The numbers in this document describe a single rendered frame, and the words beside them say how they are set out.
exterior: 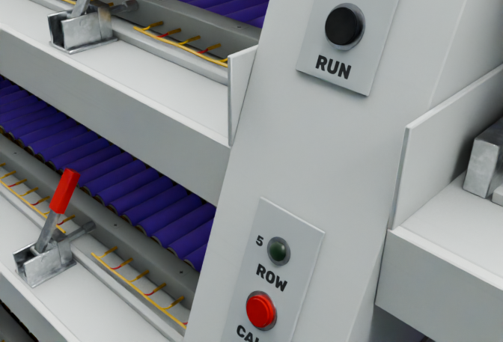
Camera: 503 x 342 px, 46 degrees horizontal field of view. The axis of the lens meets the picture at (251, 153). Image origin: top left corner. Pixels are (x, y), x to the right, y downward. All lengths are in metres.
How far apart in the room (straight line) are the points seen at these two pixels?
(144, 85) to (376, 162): 0.17
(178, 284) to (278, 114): 0.20
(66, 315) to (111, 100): 0.17
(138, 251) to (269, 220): 0.21
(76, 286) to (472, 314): 0.32
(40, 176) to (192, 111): 0.27
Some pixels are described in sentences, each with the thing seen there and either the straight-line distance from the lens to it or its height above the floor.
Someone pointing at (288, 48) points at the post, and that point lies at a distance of 0.28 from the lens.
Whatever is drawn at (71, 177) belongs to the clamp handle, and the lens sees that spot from 0.48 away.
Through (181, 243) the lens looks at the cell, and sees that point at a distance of 0.49.
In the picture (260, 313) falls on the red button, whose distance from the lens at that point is 0.30.
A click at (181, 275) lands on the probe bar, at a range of 0.46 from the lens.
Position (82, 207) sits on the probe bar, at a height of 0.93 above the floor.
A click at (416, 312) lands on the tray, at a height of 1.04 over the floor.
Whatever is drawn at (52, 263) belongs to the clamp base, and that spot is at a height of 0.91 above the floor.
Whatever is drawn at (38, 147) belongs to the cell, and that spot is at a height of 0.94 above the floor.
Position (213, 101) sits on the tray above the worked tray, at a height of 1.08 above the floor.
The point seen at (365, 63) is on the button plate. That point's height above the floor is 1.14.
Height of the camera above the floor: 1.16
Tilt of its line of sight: 17 degrees down
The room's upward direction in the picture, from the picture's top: 15 degrees clockwise
